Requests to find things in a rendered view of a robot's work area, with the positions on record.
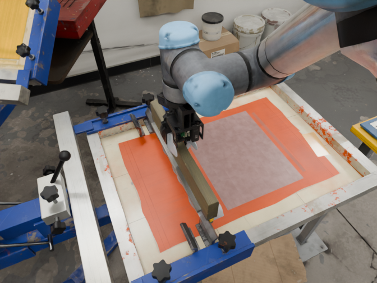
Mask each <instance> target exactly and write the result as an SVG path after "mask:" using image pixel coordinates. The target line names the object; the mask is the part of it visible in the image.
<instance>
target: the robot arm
mask: <svg viewBox="0 0 377 283"><path fill-rule="evenodd" d="M303 1H305V2H306V3H307V4H305V5H304V6H303V7H302V8H301V9H300V10H298V11H297V12H296V13H295V14H294V15H292V16H291V17H290V18H289V19H288V20H287V21H285V22H284V23H283V24H282V25H281V26H279V27H278V28H277V29H276V30H274V31H273V32H272V33H271V34H270V35H268V36H267V37H266V38H265V39H264V40H262V41H261V42H260V43H259V44H258V45H256V46H255V47H252V48H249V49H245V50H242V51H238V52H233V53H230V54H225V55H222V56H218V57H214V58H208V57H207V56H206V55H205V53H204V52H203V51H202V50H201V49H200V48H199V42H200V39H199V31H198V28H197V27H196V26H195V25H194V24H192V23H190V22H187V21H173V22H169V23H167V24H165V25H163V26H162V27H161V28H160V31H159V45H158V47H159V50H160V62H161V69H162V85H163V91H162V92H161V93H160V94H157V99H158V103H159V104H161V105H162V106H164V107H166V108H167V109H169V111H166V112H165V114H164V115H163V118H164V119H163V121H161V126H160V134H161V136H162V138H163V140H164V142H165V143H166V145H167V147H168V149H169V151H170V152H171V153H172V154H174V155H175V156H176V157H177V150H176V148H178V144H177V143H180V142H183V141H184V144H185V145H186V147H187V149H189V147H190V146H191V145H192V146H193V147H194V148H195V149H196V150H197V144H196V141H198V140H199V136H200V137H201V139H202V140H203V133H204V124H203V122H202V121H201V119H200V118H199V116H198V115H197V114H196V113H198V114H199V115H201V116H204V117H213V116H216V115H219V114H220V112H222V111H223V110H226V109H227V108H228V107H229V106H230V105H231V103H232V101H233V99H234V96H236V95H240V94H243V93H247V92H250V91H253V90H256V89H260V88H263V87H266V86H270V85H277V84H280V83H282V82H284V81H286V80H289V79H290V78H292V77H293V76H294V75H295V72H298V71H300V70H302V69H304V68H305V67H308V66H310V65H312V64H313V63H315V62H318V61H320V60H321V59H323V58H325V57H327V56H329V55H331V54H333V53H335V52H337V51H339V50H341V54H343V55H345V56H346V57H348V58H350V59H351V60H353V61H355V62H357V63H358V64H360V65H361V66H363V67H365V68H366V69H368V70H369V71H370V72H371V73H372V74H373V75H374V76H375V77H376V84H377V0H303ZM200 127H202V131H201V132H200ZM175 139H176V141H175Z"/></svg>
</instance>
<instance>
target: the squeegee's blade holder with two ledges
mask: <svg viewBox="0 0 377 283"><path fill-rule="evenodd" d="M151 126H152V128H153V130H154V132H155V133H156V135H157V137H158V139H159V141H160V143H161V145H162V147H163V149H164V151H165V153H166V155H167V157H168V159H169V161H170V162H171V164H172V166H173V168H174V170H175V172H176V174H177V176H178V178H179V180H180V182H181V184H182V186H183V188H184V189H185V191H186V193H187V195H188V197H189V199H190V201H191V203H192V205H193V206H194V209H195V211H196V212H197V213H199V212H201V208H200V206H199V204H198V202H197V200H196V198H195V196H194V194H193V193H192V191H191V189H190V187H189V185H188V183H187V181H186V179H185V178H184V176H183V174H182V172H181V170H180V168H179V166H178V164H177V163H176V161H175V159H174V157H173V156H172V153H171V152H170V151H169V149H168V147H167V145H166V143H165V142H164V140H163V138H162V136H161V134H160V131H159V129H158V127H157V125H156V124H155V122H153V123H151Z"/></svg>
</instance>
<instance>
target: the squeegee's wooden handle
mask: <svg viewBox="0 0 377 283"><path fill-rule="evenodd" d="M150 107H151V116H152V119H153V121H154V122H155V124H156V125H157V127H158V129H159V131H160V126H161V121H163V119H164V118H163V115H164V114H165V110H164V108H163V106H162V105H161V104H159V103H158V100H154V101H151V102H150ZM177 144H178V148H176V150H177V157H176V156H175V155H174V154H172V156H173V157H174V159H175V161H176V163H177V164H178V166H179V168H180V170H181V172H182V174H183V176H184V178H185V179H186V181H187V183H188V185H189V187H190V189H191V191H192V193H193V194H194V196H195V198H196V200H197V202H198V204H199V206H200V208H201V211H202V213H203V215H204V217H205V219H206V220H207V221H208V220H210V219H212V218H214V217H217V214H218V207H219V201H218V199H217V197H216V196H215V194H214V193H213V191H212V189H211V187H210V186H209V184H208V182H207V181H206V179H205V177H204V175H203V174H202V172H201V171H200V169H199V167H198V165H197V164H196V162H195V160H194V159H193V157H192V155H191V154H190V152H189V150H188V149H187V147H186V145H185V144H184V142H183V141H182V142H180V143H177Z"/></svg>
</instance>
